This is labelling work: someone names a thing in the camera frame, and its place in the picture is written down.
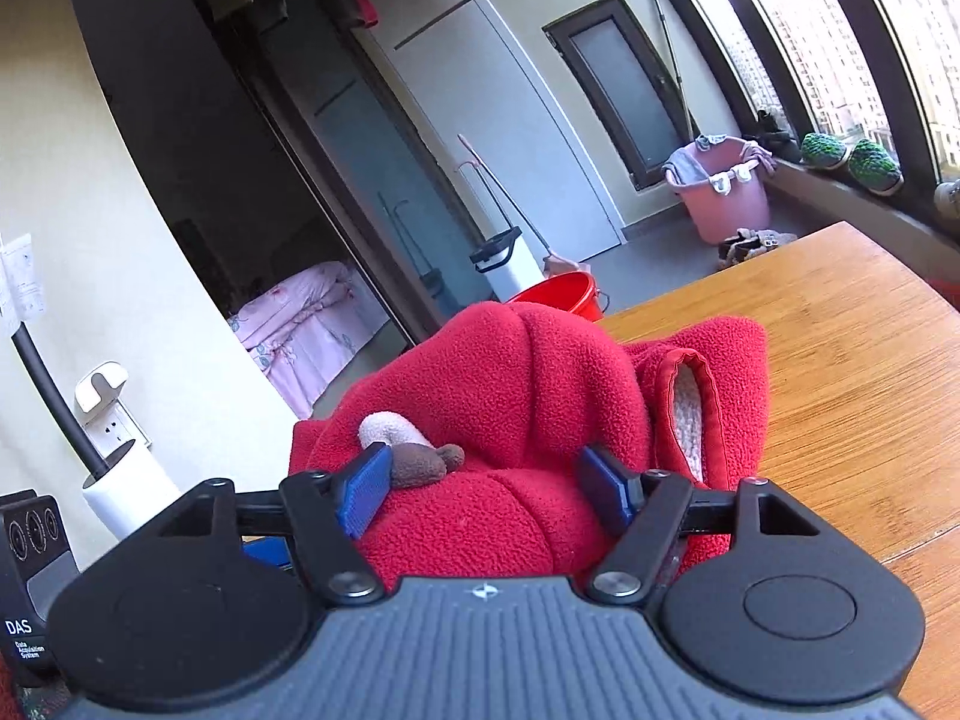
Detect black shoes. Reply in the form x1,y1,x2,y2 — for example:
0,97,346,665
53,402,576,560
753,108,804,164

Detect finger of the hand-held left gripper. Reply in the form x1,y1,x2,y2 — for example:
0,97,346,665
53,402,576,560
241,536,296,571

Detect pink bucket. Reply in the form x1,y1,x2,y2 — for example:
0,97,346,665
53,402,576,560
664,139,773,246

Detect white door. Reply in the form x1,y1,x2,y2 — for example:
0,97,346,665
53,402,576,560
373,0,629,250

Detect mop pole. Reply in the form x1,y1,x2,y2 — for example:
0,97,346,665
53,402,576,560
636,0,700,137

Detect red fleece hooded jacket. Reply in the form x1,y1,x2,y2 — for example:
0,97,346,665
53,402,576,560
289,300,771,595

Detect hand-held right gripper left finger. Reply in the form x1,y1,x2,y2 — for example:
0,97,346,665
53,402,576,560
154,441,396,606

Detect black window frame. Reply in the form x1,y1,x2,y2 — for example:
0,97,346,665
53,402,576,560
628,0,960,192

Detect grey cloth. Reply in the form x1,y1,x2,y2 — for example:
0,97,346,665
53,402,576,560
663,133,779,186

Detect black hose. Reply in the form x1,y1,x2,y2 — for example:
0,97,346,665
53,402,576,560
10,328,104,482

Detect white wall socket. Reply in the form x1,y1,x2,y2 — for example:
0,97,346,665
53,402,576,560
78,411,151,460

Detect small dark framed window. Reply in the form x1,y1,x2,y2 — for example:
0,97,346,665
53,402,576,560
542,0,696,194

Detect bed with pink bedding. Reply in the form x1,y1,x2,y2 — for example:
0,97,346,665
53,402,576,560
227,260,392,422

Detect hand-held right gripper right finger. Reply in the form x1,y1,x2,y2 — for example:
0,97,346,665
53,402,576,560
574,442,824,606

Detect green shoe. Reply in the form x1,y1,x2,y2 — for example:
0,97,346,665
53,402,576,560
847,138,904,197
800,130,853,169

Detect white trash bin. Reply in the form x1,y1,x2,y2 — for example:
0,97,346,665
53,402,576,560
470,227,546,302

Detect red bucket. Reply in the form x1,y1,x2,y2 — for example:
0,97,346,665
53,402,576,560
505,271,611,324

